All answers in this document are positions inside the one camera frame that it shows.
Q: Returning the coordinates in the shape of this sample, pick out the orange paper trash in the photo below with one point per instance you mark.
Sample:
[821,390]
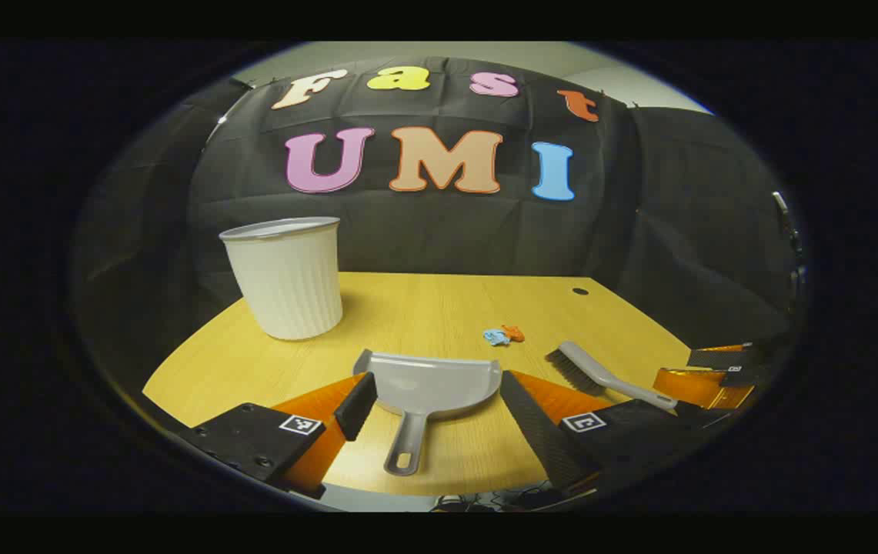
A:
[515,332]

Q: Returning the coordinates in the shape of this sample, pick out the wooden desktop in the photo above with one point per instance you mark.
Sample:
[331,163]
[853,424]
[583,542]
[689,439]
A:
[423,308]

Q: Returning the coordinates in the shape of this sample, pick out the white ribbed garbage bin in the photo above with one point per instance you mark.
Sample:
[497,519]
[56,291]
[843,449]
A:
[288,285]

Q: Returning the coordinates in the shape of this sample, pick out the gray plastic dustpan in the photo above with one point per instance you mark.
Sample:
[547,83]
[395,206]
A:
[431,385]

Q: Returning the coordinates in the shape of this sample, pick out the blue paper trash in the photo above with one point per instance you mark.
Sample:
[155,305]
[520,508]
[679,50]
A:
[495,336]

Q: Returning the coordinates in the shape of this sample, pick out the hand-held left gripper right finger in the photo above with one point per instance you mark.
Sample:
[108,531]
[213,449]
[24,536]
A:
[535,427]

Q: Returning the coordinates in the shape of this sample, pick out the metal frame pole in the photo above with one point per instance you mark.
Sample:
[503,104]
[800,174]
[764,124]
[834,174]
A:
[786,223]

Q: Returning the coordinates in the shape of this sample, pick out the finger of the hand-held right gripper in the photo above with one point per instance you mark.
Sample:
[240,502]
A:
[719,356]
[696,387]

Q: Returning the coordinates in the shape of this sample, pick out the small gray broom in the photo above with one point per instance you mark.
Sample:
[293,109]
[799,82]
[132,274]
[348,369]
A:
[600,373]

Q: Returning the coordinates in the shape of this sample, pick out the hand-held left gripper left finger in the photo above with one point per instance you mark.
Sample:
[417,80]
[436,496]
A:
[358,404]

